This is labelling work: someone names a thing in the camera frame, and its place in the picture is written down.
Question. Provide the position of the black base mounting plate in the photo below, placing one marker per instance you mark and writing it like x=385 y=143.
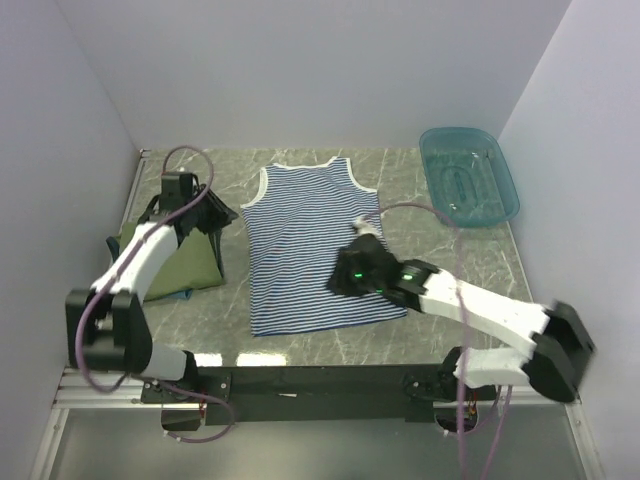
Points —
x=307 y=393

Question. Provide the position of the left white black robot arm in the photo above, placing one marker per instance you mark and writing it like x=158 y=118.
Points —
x=109 y=333

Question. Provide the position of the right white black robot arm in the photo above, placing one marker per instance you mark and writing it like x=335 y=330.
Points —
x=545 y=347

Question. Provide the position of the blue white striped tank top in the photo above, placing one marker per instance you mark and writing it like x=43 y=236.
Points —
x=299 y=219

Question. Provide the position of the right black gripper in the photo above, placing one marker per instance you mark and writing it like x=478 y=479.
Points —
x=340 y=282

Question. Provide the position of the olive green tank top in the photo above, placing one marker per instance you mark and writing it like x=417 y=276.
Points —
x=154 y=262

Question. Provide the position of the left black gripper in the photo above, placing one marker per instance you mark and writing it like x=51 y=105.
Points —
x=221 y=214

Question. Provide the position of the teal plastic laundry basket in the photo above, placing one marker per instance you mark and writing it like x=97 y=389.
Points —
x=467 y=176

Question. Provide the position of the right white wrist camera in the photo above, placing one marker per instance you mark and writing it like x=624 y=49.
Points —
x=362 y=227

